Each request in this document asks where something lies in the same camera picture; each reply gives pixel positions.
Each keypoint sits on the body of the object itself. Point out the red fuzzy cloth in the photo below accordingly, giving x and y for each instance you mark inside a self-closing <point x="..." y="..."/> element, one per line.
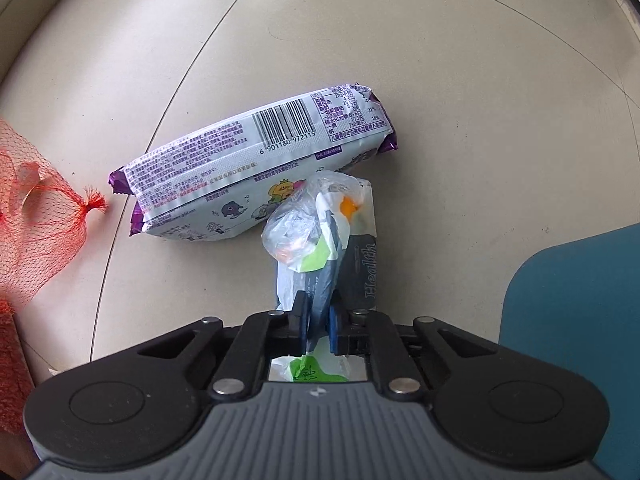
<point x="15" y="375"/>

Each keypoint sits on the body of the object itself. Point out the red mesh bag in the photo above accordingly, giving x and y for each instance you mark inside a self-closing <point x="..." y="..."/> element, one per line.
<point x="35" y="220"/>

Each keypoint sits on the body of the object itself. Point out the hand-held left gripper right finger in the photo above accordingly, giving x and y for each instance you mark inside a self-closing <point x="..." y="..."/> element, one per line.
<point x="336" y="330"/>

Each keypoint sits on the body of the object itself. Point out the teal plastic trash bin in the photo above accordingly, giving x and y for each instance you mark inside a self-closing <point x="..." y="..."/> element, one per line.
<point x="575" y="335"/>

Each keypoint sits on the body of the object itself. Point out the white green plastic wrapper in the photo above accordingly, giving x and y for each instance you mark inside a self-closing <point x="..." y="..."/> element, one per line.
<point x="360" y="270"/>

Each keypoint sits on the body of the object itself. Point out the purple white snack packet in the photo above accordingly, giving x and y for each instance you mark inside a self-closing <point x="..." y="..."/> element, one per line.
<point x="225" y="160"/>

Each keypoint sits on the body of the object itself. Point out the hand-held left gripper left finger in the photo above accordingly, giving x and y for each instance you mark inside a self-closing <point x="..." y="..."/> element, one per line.
<point x="301" y="325"/>

